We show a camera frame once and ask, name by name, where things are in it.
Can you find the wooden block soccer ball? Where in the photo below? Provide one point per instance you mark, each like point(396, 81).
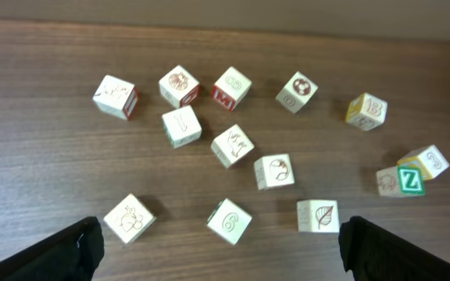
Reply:
point(297, 92)

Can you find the wooden block yellow letter B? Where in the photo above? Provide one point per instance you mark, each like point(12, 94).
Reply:
point(366, 112)

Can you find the wooden block red side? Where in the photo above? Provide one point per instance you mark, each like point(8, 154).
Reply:
point(116, 97)

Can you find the wooden block animal picture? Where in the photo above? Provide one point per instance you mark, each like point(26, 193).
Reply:
point(231, 146)

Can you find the wooden block number one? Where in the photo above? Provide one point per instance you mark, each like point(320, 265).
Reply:
point(182, 126)

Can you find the wooden block shell picture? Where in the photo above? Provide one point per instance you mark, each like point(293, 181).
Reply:
point(179, 87)

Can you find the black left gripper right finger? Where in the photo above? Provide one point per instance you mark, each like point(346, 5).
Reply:
point(374, 254)

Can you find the wooden block strawberry picture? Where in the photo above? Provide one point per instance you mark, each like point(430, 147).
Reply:
point(129, 219)

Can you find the wooden block baseball picture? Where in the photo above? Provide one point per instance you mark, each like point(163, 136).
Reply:
point(273, 171)

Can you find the wooden block number three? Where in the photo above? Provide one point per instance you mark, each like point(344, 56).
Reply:
point(429, 160)

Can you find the wooden block red letter M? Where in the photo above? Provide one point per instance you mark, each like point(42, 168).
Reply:
point(230, 88)

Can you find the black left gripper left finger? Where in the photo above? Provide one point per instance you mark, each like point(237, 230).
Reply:
point(73, 253)

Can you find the wooden block green letter Z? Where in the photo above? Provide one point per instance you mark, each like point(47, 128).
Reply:
point(399, 181)

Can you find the wooden block leaf picture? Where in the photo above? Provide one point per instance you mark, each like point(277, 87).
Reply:
point(318, 216)

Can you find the wooden block number six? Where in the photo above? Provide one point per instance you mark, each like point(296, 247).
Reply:
point(229, 221)

